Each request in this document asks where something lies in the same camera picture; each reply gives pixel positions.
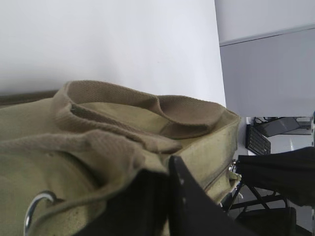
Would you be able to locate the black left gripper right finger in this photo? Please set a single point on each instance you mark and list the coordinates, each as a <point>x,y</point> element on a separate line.
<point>191,212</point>

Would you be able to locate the black folding chair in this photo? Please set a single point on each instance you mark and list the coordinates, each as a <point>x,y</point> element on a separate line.
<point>268,183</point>

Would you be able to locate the black keyboard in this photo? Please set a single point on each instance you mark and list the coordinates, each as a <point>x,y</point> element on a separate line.
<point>256,142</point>

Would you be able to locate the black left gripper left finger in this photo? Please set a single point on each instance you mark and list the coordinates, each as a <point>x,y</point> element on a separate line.
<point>139,210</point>

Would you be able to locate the yellow canvas bag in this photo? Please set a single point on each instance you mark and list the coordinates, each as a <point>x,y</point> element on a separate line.
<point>64,154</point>

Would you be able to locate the grey laptop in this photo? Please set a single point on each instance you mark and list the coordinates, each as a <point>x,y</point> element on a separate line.
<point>284,126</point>

